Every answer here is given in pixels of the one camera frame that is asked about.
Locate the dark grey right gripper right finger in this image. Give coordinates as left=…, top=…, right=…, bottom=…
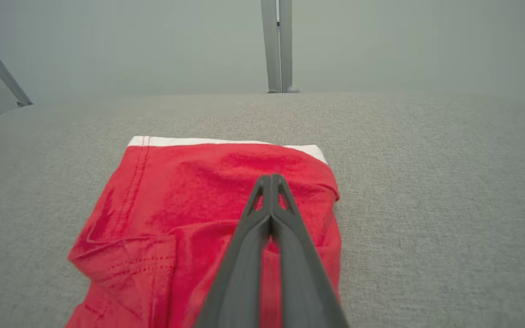
left=272, top=174, right=349, bottom=328

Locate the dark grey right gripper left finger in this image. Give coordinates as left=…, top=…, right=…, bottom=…
left=194, top=174, right=272, bottom=328

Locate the red garment with white waistband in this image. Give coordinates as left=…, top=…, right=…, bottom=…
left=65, top=136, right=341, bottom=328

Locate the grey metal partition post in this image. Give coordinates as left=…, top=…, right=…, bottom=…
left=261, top=0, right=300, bottom=94

